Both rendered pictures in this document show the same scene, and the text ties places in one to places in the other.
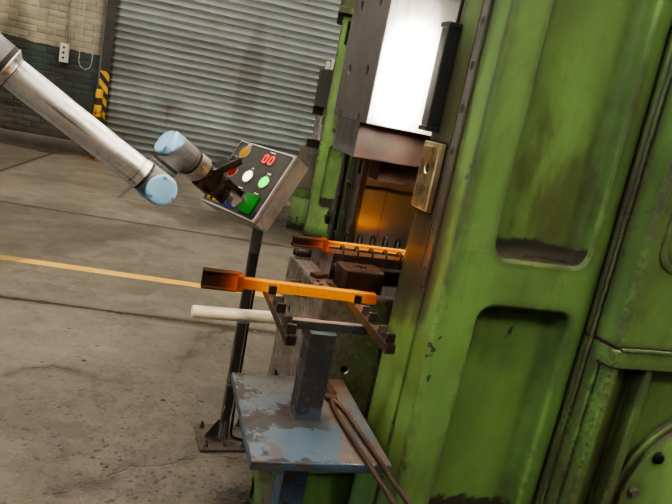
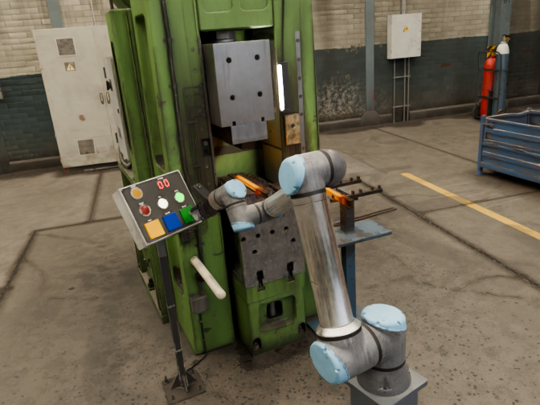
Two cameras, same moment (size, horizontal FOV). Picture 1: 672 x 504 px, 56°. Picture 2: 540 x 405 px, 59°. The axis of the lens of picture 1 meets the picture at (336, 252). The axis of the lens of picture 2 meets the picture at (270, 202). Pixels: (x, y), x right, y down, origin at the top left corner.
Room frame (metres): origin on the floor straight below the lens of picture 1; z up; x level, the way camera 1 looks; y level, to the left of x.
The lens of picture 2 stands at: (1.94, 2.48, 1.79)
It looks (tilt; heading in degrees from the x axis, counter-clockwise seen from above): 19 degrees down; 266
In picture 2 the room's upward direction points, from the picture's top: 5 degrees counter-clockwise
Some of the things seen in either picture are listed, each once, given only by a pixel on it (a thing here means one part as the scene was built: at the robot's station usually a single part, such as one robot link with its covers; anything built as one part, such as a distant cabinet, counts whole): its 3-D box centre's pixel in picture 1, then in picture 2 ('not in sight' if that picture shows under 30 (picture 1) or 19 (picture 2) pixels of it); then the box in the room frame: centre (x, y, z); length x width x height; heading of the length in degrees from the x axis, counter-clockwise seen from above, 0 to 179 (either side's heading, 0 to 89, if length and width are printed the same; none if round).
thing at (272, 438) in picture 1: (303, 417); (347, 231); (1.35, 0.00, 0.69); 0.40 x 0.30 x 0.02; 17
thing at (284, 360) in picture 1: (376, 348); (253, 228); (1.88, -0.18, 0.69); 0.56 x 0.38 x 0.45; 110
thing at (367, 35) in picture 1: (435, 63); (237, 80); (1.89, -0.17, 1.56); 0.42 x 0.39 x 0.40; 110
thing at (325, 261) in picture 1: (385, 262); (241, 188); (1.93, -0.16, 0.96); 0.42 x 0.20 x 0.09; 110
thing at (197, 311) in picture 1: (253, 316); (207, 277); (2.15, 0.24, 0.62); 0.44 x 0.05 x 0.05; 110
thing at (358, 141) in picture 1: (410, 147); (235, 127); (1.93, -0.16, 1.32); 0.42 x 0.20 x 0.10; 110
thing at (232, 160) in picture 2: not in sight; (222, 110); (2.00, -0.47, 1.37); 0.41 x 0.10 x 0.91; 20
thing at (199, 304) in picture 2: not in sight; (199, 303); (2.24, 0.05, 0.36); 0.09 x 0.07 x 0.12; 20
